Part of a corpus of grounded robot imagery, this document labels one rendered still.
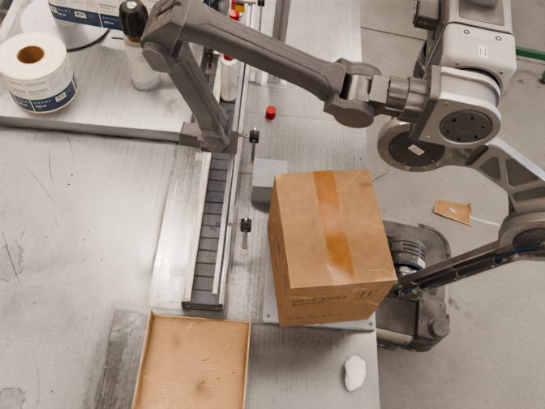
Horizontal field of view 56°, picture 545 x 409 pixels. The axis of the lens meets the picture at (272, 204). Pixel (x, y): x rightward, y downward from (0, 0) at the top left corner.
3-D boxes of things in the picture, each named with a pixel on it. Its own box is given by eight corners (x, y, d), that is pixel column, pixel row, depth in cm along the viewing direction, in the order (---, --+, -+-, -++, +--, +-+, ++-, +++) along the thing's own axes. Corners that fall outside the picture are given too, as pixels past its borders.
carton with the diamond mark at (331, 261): (267, 226, 148) (274, 173, 125) (347, 221, 151) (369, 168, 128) (279, 328, 133) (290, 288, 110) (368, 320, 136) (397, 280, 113)
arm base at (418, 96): (417, 141, 99) (439, 98, 89) (375, 132, 99) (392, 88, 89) (419, 108, 103) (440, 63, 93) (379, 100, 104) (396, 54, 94)
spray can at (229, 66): (220, 90, 170) (220, 41, 153) (236, 90, 171) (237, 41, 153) (221, 102, 167) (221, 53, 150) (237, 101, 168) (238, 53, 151)
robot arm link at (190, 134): (221, 147, 125) (229, 116, 128) (175, 135, 125) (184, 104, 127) (219, 164, 137) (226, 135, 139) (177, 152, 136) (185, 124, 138)
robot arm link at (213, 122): (163, 50, 89) (179, 0, 92) (133, 48, 90) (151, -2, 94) (227, 156, 129) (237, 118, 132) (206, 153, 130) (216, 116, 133)
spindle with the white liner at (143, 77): (135, 70, 172) (118, -7, 146) (161, 72, 172) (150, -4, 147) (129, 89, 167) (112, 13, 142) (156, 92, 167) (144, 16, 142)
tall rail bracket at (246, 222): (225, 239, 147) (225, 211, 133) (250, 242, 148) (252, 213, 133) (223, 250, 146) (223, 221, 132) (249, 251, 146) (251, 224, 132)
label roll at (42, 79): (23, 63, 169) (8, 27, 157) (84, 71, 170) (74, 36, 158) (2, 109, 159) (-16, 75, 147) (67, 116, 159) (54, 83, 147)
